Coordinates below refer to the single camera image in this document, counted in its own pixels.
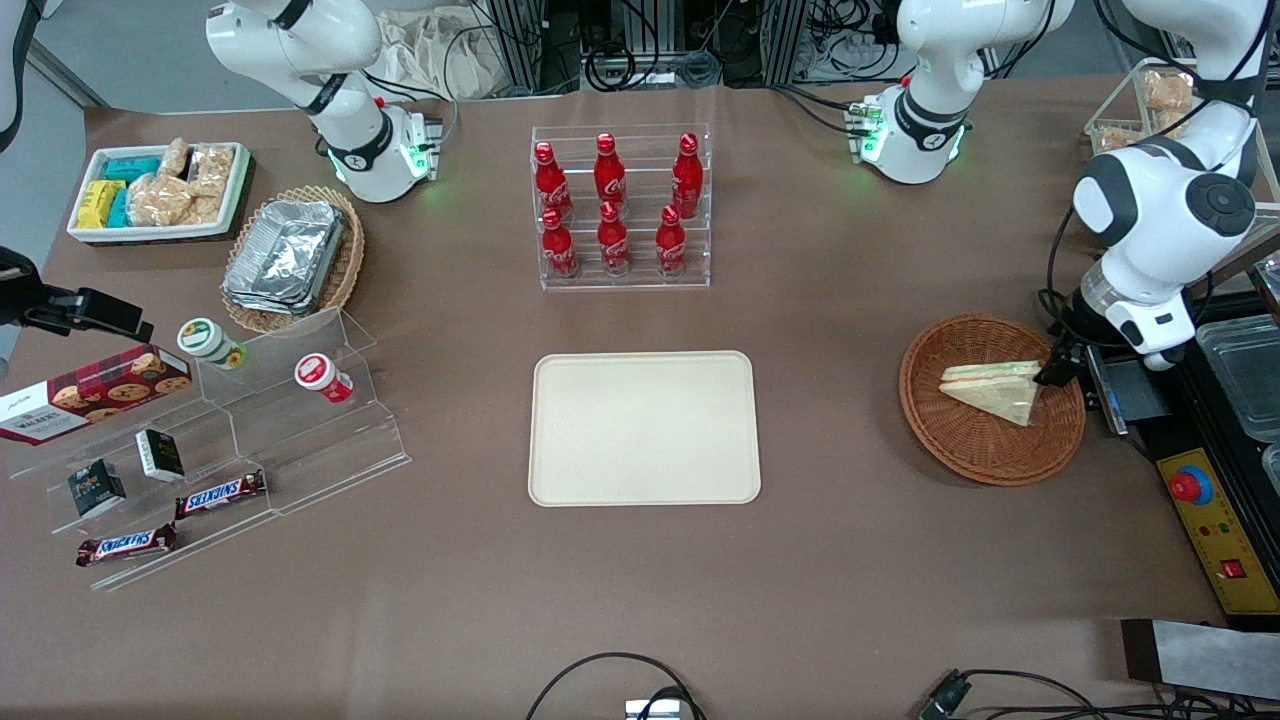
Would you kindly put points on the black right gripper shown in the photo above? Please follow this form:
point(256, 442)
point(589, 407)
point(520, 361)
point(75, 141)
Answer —
point(22, 297)

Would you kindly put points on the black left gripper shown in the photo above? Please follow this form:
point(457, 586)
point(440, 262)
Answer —
point(1076, 326)

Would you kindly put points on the triangular sandwich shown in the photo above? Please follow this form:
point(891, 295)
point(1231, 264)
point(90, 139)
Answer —
point(995, 392)

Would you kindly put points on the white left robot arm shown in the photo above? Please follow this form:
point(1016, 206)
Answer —
point(1150, 210)

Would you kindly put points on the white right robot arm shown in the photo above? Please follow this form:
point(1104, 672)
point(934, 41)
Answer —
point(345, 150)

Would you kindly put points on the round brown wicker basket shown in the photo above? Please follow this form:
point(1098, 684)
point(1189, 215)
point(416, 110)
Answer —
point(960, 450)

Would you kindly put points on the oval light wicker basket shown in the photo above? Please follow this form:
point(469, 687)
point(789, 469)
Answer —
point(350, 260)

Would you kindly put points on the beige rectangular tray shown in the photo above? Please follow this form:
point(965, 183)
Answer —
point(645, 430)

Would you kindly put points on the red tartan cookie box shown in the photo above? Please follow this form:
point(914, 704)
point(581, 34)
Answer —
point(100, 390)

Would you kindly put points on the grey metal machine plate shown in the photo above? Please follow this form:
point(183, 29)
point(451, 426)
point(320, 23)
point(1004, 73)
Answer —
point(1135, 400)

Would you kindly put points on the white rectangular snack bin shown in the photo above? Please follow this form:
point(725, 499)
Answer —
point(150, 235)

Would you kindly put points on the green lid yogurt cup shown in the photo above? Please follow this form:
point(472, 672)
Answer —
point(208, 340)

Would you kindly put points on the teal snack packet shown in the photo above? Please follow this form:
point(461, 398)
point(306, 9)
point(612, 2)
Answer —
point(119, 210)
point(132, 167)

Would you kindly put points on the yellow snack packet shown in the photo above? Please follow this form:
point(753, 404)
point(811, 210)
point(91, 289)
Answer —
point(98, 203)

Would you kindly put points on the clear bag of crackers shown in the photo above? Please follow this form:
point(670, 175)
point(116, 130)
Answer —
point(1120, 137)
point(175, 158)
point(213, 170)
point(160, 200)
point(205, 210)
point(1168, 90)

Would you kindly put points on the black sealing machine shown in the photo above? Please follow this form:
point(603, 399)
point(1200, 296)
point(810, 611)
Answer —
point(1180, 410)

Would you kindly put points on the black box white label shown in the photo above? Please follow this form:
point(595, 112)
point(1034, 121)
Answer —
point(160, 455)

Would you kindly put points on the black box gold print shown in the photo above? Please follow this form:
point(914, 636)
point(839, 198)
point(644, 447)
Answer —
point(97, 488)

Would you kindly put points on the red emergency stop button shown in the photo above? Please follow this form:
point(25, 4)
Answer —
point(1190, 486)

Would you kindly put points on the clear acrylic step shelf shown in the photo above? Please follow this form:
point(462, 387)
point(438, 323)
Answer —
point(300, 450)
point(40, 480)

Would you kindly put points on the stacked aluminium foil trays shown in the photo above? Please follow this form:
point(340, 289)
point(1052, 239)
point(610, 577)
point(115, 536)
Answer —
point(285, 255)

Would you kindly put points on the clear plastic container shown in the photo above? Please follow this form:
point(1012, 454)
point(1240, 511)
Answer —
point(1245, 380)
point(1272, 468)

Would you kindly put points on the brown Snickers bar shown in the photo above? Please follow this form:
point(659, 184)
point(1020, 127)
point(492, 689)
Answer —
point(222, 494)
point(127, 545)

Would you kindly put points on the red lid yogurt cup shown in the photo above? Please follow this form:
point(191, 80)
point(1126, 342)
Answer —
point(320, 375)

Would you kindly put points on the yellow control panel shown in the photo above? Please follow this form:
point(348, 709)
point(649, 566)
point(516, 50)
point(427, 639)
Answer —
point(1225, 540)

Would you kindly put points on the clear acrylic snack rack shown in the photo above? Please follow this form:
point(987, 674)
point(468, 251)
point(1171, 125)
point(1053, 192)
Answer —
point(1112, 100)

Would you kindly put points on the grey metal strip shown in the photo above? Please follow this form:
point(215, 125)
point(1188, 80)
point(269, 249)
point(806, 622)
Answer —
point(1210, 660)

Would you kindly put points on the red cola bottle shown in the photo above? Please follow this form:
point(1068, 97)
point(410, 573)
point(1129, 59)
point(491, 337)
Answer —
point(560, 250)
point(614, 245)
point(548, 180)
point(671, 245)
point(609, 175)
point(687, 180)

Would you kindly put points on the cream cloth bag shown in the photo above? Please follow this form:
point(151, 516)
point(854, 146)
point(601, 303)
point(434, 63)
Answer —
point(440, 60)

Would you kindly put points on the clear acrylic bottle rack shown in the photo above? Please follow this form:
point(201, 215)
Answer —
point(640, 280)

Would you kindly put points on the silver connector plug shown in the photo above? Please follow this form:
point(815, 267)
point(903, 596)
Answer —
point(652, 710)

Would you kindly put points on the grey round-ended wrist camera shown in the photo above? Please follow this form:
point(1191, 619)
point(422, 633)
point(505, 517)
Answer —
point(1155, 330)

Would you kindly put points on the small red rocker switch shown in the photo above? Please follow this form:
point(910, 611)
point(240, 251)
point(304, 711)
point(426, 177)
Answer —
point(1232, 571)

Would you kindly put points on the aluminium frame post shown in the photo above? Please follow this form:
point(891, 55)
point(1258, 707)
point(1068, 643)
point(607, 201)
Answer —
point(525, 40)
point(790, 40)

